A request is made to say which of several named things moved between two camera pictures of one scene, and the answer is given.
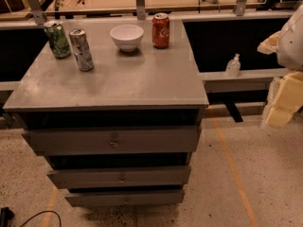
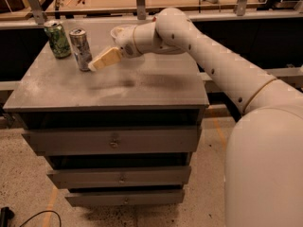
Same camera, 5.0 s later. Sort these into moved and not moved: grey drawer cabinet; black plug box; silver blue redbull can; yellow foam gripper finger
Moved: yellow foam gripper finger
Not moved: grey drawer cabinet; black plug box; silver blue redbull can
